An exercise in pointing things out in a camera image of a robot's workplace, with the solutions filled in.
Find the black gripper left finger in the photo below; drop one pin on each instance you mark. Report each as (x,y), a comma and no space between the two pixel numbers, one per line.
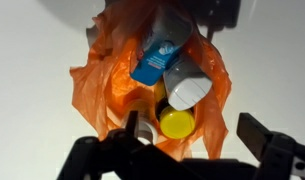
(90,158)

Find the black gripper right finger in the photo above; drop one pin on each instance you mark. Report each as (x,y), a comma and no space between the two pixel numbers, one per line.
(280,155)

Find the white container with white cap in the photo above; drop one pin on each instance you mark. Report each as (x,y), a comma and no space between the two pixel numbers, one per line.
(145,129)

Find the orange plastic bag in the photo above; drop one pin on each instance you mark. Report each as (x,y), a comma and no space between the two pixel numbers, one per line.
(103,87)

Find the yellow capped dark bottle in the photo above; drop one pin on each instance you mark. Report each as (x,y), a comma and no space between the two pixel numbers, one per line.
(173,123)

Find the grey white flip-cap bottle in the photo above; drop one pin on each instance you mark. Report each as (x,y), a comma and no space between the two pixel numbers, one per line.
(186,83)

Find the white and blue tube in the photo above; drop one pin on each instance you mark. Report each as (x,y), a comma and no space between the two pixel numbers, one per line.
(168,33)

